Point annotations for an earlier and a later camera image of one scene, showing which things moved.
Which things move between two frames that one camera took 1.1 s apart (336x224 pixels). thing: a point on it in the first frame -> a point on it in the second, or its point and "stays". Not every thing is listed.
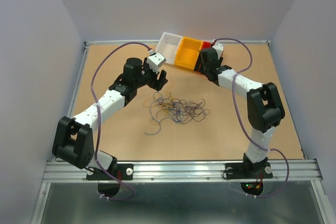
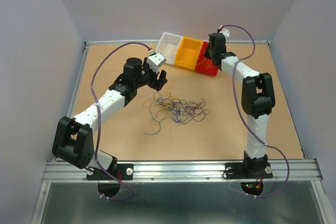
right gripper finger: x=199 y=67 -> x=208 y=52
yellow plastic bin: x=188 y=52 stays
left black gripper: x=156 y=84 stays
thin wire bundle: x=183 y=112 stays
